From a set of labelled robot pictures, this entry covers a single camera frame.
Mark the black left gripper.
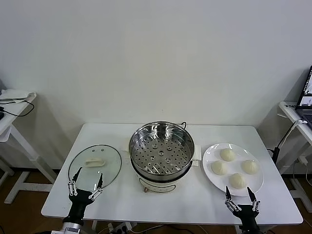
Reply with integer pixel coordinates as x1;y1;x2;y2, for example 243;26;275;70
67;167;104;222

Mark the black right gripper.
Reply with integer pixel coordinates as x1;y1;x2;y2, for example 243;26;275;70
224;186;261;234

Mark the white steamed baozi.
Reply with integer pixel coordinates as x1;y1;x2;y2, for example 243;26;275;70
211;160;228;176
229;173;247;190
220;148;236;162
241;159;259;175

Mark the glass lid with white handle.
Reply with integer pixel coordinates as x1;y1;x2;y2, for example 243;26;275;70
68;144;122;192

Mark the perforated steel steamer basket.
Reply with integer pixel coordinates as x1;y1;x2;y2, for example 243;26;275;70
128;121;195;182

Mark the large white table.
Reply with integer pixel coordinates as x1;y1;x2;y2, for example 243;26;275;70
40;122;304;234

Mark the white round plate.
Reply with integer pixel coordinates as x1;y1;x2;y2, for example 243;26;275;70
202;142;265;197

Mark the white power strip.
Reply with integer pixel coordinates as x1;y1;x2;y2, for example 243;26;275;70
107;221;137;234

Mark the white electric cooker pot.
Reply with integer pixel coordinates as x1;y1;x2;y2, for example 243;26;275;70
121;143;203;193

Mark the white side table with laptop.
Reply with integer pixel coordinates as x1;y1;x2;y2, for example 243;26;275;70
278;101;312;206

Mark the open laptop with lit screen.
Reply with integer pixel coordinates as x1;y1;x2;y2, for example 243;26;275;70
295;65;312;127

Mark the black cable with white connector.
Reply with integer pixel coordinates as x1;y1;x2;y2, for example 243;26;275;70
277;119;308;150

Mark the black looped cable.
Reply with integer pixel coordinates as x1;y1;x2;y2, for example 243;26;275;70
0;99;35;117

